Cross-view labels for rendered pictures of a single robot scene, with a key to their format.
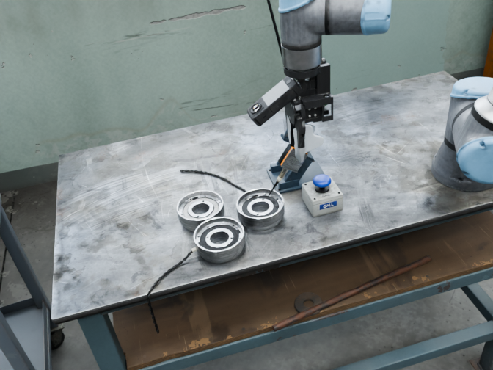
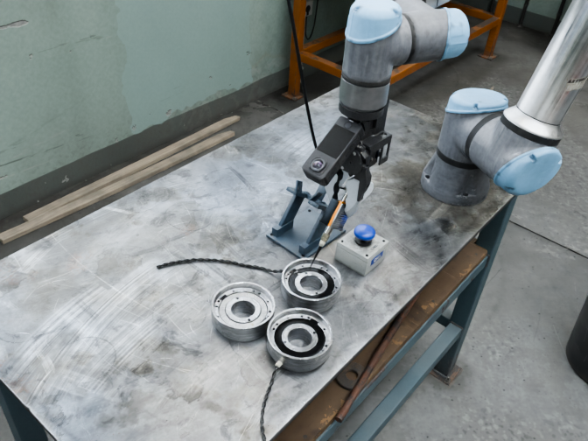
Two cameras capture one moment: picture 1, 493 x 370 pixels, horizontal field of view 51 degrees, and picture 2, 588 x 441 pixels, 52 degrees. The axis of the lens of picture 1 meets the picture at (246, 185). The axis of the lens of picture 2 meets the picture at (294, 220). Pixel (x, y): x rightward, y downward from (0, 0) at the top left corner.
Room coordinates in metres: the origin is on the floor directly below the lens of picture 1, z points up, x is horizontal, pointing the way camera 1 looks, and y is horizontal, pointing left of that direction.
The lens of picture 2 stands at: (0.33, 0.50, 1.57)
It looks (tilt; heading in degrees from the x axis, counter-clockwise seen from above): 39 degrees down; 319
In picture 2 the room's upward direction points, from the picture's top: 5 degrees clockwise
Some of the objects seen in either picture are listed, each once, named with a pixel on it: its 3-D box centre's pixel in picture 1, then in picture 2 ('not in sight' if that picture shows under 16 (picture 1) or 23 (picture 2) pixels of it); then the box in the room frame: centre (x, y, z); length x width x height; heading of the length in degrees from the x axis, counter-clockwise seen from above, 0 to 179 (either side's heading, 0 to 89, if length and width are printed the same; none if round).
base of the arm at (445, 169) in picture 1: (468, 154); (458, 167); (0.94, -0.51, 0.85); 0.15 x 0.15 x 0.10
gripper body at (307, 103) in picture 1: (306, 92); (360, 134); (0.91, -0.14, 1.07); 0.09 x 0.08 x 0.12; 99
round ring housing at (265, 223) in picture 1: (260, 209); (311, 286); (0.87, -0.02, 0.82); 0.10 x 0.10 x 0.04
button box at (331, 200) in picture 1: (324, 195); (363, 248); (0.89, -0.17, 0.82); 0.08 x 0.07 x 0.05; 101
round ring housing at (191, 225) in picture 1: (201, 211); (242, 312); (0.89, 0.11, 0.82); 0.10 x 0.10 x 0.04
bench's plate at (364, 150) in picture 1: (297, 167); (292, 222); (1.06, -0.13, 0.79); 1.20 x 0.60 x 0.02; 101
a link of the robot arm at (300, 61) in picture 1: (301, 53); (362, 89); (0.91, -0.13, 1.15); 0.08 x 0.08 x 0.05
